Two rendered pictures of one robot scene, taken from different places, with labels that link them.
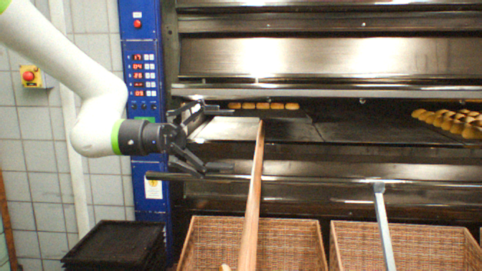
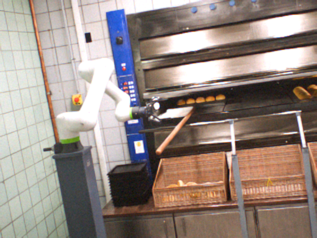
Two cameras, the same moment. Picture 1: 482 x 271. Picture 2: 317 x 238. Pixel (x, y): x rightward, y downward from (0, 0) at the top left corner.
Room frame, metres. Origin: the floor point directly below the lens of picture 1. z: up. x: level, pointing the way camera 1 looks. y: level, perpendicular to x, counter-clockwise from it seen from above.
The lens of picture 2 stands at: (-2.44, -0.32, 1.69)
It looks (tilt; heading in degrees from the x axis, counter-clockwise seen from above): 7 degrees down; 7
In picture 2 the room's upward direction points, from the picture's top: 9 degrees counter-clockwise
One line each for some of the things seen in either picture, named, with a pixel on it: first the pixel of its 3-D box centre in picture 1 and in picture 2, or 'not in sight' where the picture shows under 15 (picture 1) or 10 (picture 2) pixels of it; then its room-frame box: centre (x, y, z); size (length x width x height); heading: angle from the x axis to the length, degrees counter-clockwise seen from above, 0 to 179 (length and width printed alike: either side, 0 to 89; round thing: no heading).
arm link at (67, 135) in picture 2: not in sight; (69, 127); (0.32, 0.63, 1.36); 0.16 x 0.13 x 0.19; 63
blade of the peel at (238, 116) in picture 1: (262, 114); (197, 105); (1.94, -0.14, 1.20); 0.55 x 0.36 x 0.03; 85
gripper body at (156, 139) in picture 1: (166, 138); (146, 111); (0.76, 0.18, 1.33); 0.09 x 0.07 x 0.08; 85
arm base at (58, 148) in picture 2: not in sight; (63, 147); (0.32, 0.70, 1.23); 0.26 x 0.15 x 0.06; 89
